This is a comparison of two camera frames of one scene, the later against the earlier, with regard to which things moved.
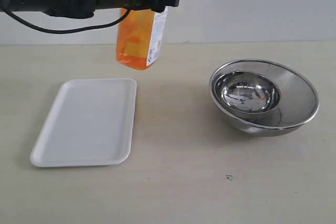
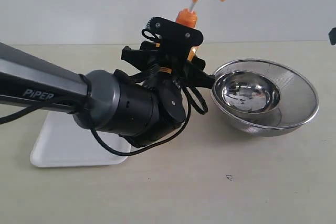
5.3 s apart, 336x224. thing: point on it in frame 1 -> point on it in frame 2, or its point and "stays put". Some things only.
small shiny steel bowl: (248, 92) stays put
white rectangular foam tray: (91, 122) stays put
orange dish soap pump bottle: (140, 33) -> (188, 17)
